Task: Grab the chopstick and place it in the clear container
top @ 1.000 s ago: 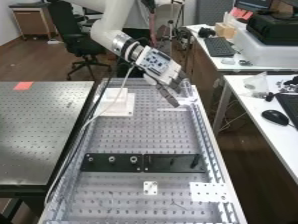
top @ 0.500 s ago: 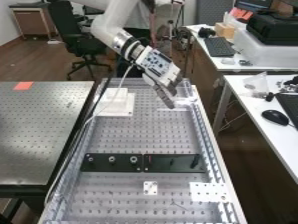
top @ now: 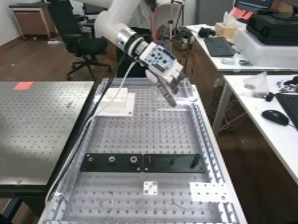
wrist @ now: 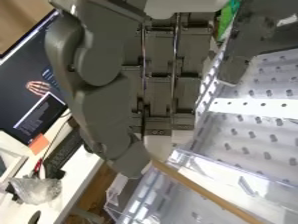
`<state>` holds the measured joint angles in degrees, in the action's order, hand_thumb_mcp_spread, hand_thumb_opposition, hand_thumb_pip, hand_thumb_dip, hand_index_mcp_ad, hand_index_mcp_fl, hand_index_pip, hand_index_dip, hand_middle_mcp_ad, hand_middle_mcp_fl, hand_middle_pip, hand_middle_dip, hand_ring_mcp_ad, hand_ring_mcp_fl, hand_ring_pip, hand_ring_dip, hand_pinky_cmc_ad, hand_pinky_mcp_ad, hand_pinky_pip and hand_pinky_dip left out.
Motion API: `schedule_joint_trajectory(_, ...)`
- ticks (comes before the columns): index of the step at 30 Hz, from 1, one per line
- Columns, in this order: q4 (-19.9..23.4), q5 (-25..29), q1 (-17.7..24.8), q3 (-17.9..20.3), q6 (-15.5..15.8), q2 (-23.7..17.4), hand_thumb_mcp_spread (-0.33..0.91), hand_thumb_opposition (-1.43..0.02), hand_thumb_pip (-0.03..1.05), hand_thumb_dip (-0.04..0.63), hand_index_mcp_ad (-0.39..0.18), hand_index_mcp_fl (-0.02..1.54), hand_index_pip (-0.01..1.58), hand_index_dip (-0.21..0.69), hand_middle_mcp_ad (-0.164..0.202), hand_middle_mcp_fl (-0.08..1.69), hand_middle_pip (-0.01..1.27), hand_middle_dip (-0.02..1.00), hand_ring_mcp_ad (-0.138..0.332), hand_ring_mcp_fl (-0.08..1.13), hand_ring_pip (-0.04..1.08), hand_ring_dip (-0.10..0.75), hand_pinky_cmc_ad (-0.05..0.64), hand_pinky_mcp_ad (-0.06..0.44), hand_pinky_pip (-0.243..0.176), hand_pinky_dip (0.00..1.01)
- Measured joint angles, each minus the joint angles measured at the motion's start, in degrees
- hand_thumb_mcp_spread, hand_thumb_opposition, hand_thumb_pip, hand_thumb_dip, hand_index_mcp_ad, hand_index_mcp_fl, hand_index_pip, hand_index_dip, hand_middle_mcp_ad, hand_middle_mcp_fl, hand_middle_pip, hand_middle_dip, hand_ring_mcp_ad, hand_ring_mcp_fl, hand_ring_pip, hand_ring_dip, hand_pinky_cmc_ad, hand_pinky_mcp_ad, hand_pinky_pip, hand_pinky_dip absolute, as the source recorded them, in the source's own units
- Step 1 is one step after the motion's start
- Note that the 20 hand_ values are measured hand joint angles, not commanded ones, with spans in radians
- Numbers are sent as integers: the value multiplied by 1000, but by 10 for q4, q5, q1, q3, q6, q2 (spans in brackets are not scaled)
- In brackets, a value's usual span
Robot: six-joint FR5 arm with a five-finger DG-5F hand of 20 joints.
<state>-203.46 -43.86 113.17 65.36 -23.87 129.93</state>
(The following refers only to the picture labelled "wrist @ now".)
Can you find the clear plastic bag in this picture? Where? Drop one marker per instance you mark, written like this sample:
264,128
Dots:
34,190

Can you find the black keyboard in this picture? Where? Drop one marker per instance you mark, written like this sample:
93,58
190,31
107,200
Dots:
61,156

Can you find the clear box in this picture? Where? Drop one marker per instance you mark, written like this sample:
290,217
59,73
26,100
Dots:
167,203
256,133

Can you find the screen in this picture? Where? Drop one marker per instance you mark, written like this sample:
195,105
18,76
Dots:
26,100

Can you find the orange paper note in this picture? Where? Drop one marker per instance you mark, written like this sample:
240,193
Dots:
38,144

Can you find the white desk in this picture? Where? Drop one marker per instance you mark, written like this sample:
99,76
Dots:
74,193

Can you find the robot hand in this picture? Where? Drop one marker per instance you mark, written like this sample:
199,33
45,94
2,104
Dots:
93,66

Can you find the wooden chopstick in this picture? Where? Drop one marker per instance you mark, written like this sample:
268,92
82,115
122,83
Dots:
199,188

